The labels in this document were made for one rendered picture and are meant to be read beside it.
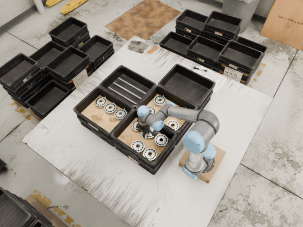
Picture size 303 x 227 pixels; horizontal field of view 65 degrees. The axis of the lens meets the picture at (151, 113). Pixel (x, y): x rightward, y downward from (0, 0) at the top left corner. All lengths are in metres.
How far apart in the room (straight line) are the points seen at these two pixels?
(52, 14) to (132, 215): 3.77
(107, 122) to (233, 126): 1.05
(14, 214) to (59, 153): 0.58
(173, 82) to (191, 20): 1.61
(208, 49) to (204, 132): 2.09
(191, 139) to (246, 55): 2.02
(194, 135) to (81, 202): 1.71
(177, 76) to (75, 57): 1.34
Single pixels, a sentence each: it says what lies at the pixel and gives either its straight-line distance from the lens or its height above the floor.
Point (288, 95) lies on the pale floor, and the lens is 3.55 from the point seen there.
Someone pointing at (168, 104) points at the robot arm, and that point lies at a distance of 1.59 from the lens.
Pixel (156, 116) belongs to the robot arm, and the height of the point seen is 1.19.
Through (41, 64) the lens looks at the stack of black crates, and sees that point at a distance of 3.29.
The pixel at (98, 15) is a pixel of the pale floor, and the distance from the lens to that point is 4.51.
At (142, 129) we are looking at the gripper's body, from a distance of 1.72.
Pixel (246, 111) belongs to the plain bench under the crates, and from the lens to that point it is 2.28.
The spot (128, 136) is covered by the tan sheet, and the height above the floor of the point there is 0.83.
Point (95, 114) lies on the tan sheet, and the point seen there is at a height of 0.83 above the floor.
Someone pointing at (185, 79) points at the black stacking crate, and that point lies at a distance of 2.21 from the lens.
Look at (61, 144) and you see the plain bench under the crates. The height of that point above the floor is 0.70.
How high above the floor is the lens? 2.49
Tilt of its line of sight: 57 degrees down
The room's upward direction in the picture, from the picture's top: 2 degrees counter-clockwise
